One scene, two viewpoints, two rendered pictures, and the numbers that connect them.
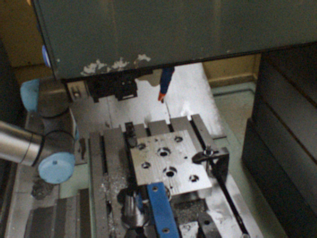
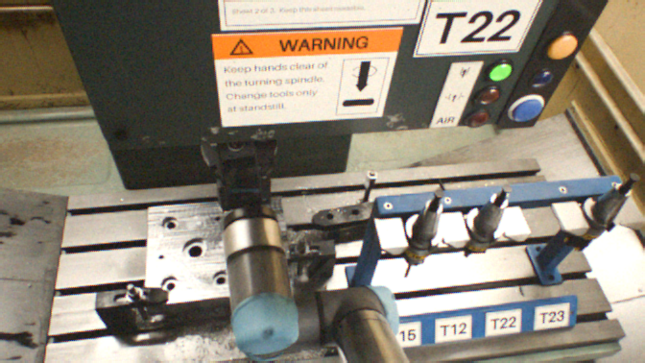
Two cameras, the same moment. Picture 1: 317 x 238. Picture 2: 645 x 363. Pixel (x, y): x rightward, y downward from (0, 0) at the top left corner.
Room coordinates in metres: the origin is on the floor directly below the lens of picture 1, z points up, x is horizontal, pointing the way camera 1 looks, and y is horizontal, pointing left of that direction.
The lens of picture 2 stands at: (0.63, 0.53, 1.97)
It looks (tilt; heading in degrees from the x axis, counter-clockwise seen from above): 53 degrees down; 264
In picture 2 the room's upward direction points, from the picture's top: 8 degrees clockwise
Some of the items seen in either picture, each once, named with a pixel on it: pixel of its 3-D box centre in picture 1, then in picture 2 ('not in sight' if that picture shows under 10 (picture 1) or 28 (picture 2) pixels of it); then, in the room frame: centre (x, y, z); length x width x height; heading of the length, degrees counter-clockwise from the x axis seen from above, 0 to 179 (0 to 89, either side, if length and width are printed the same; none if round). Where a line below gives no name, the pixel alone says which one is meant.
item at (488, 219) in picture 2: not in sight; (491, 212); (0.30, 0.04, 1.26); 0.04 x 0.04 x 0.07
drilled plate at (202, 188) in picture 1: (166, 166); (219, 252); (0.78, -0.02, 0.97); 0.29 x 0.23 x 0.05; 10
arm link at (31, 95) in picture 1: (47, 93); (262, 301); (0.66, 0.27, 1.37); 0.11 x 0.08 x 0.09; 102
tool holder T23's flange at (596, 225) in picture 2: not in sight; (599, 215); (0.08, 0.01, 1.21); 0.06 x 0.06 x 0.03
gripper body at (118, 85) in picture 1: (111, 80); (246, 192); (0.70, 0.11, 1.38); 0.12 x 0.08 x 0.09; 102
